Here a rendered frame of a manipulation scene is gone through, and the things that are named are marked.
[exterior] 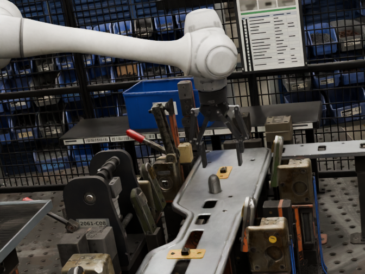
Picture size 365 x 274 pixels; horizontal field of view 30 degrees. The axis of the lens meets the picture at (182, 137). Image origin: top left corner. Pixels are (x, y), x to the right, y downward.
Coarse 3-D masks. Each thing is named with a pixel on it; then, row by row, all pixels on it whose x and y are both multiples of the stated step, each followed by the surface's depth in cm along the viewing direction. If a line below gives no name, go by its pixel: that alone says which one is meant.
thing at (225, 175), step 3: (219, 168) 195; (225, 168) 192; (228, 168) 194; (231, 168) 194; (219, 171) 193; (222, 171) 191; (225, 171) 191; (228, 171) 192; (216, 174) 191; (219, 174) 191; (222, 174) 191; (225, 174) 190; (228, 174) 190; (219, 177) 189; (222, 177) 188; (225, 177) 188
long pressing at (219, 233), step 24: (192, 168) 198; (216, 168) 197; (240, 168) 194; (264, 168) 192; (192, 192) 182; (240, 192) 177; (192, 216) 167; (216, 216) 166; (240, 216) 165; (216, 240) 154; (144, 264) 148; (168, 264) 147; (192, 264) 145; (216, 264) 144
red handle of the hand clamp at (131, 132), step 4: (128, 132) 194; (132, 132) 194; (136, 132) 194; (132, 136) 194; (136, 136) 194; (140, 136) 194; (144, 136) 194; (136, 140) 194; (140, 140) 194; (144, 140) 194; (148, 140) 194; (148, 144) 194; (152, 144) 194; (156, 144) 194; (156, 148) 194; (160, 148) 193; (164, 148) 194; (164, 152) 193
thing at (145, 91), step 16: (144, 80) 245; (160, 80) 243; (176, 80) 241; (192, 80) 239; (128, 96) 232; (144, 96) 229; (160, 96) 227; (176, 96) 225; (128, 112) 234; (144, 112) 232; (176, 112) 227; (144, 128) 234
